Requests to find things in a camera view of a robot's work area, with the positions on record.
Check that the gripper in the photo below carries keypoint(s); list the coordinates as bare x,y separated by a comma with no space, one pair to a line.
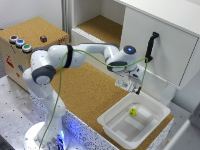
128,80

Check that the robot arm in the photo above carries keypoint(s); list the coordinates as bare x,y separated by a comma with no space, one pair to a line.
50,60

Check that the wooden drawer box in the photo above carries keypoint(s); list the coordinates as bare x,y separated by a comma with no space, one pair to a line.
30,33

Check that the yellow block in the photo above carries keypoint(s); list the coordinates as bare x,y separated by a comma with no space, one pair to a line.
133,112

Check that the white plastic box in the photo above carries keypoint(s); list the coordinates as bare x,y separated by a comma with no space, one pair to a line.
133,123

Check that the white sliding door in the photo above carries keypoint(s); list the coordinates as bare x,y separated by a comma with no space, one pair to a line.
160,43

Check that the white cabinet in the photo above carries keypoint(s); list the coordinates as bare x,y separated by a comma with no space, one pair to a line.
110,20

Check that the purple block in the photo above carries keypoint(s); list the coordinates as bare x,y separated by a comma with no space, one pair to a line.
43,38

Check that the green button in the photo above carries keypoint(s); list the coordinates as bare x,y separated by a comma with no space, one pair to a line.
26,47

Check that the blue button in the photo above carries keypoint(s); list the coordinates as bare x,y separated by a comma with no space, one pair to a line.
20,42

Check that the red button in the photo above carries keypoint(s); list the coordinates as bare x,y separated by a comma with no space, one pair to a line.
13,39

